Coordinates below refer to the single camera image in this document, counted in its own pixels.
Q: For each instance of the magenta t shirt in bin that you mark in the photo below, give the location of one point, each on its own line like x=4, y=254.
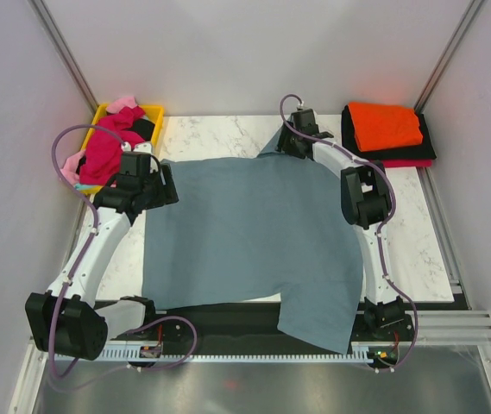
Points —
x=103, y=151

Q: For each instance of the black garment in bin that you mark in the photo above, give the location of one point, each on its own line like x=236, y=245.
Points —
x=144, y=128

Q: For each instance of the grey-blue t shirt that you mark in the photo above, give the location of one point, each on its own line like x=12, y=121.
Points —
x=252, y=228

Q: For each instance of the aluminium front rail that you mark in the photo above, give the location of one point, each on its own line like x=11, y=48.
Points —
x=452, y=328

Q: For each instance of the right aluminium frame post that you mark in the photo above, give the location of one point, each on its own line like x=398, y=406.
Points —
x=467, y=20

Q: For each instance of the folded magenta t shirt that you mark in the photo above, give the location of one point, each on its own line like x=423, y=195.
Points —
x=406, y=163

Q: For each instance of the aluminium frame post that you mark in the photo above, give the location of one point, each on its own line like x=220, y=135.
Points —
x=467, y=20
x=62, y=48

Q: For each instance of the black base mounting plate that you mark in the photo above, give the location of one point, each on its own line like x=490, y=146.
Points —
x=178, y=338

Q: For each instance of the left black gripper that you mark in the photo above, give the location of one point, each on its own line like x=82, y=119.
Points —
x=166, y=193

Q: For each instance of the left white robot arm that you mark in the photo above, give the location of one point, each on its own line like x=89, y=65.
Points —
x=65, y=320

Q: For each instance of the yellow plastic bin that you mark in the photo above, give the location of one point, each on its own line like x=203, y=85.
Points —
x=152, y=113

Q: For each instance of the folded orange t shirt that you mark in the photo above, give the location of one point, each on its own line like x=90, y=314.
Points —
x=382, y=127

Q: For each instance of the light pink t shirt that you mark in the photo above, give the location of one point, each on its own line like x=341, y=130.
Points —
x=73, y=163

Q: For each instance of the left aluminium frame post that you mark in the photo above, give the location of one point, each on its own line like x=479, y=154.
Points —
x=62, y=48

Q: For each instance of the folded black t shirt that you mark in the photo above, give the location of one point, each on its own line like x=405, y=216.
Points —
x=423, y=151

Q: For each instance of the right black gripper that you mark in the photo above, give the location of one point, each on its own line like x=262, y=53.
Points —
x=286, y=133

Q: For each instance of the white slotted cable duct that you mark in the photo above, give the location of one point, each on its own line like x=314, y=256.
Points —
x=134, y=352

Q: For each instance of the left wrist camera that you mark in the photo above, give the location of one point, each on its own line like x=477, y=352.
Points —
x=141, y=148

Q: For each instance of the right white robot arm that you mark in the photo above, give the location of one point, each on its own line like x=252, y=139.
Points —
x=367, y=203

